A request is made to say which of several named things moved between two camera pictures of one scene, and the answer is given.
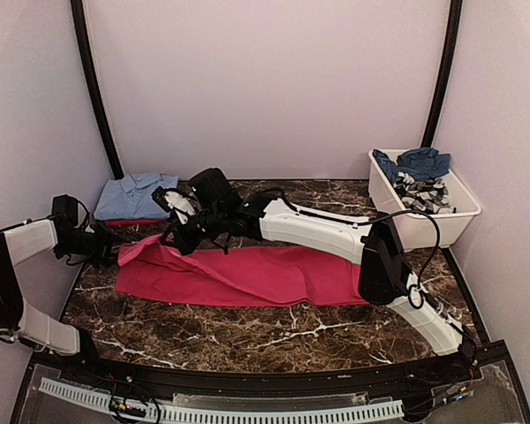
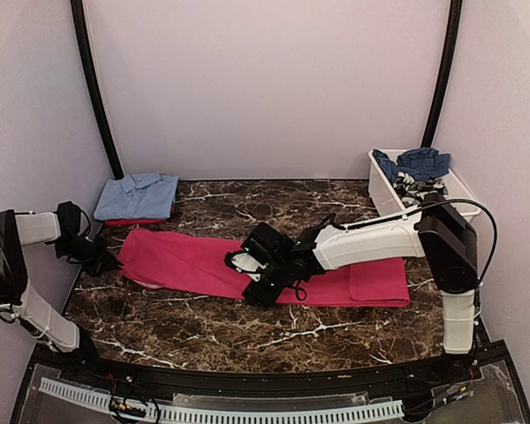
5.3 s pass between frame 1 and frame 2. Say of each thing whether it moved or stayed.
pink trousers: moved
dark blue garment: stayed
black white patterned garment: stayed
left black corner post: stayed
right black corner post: stayed
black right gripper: moved
